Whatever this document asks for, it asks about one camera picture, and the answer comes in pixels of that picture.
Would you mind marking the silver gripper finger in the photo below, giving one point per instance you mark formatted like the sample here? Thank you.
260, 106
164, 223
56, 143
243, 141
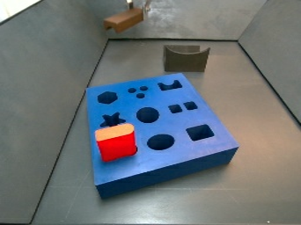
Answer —
147, 6
131, 4

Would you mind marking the brown arch block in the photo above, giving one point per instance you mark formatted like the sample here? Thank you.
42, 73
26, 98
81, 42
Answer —
124, 20

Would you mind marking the dark grey curved fixture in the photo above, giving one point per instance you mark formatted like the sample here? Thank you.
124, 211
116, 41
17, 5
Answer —
185, 58

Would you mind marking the blue foam shape-sorter board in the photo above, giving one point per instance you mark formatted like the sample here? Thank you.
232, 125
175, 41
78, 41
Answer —
181, 138

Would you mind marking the red block with tan top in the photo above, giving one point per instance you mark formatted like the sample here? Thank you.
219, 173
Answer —
116, 141

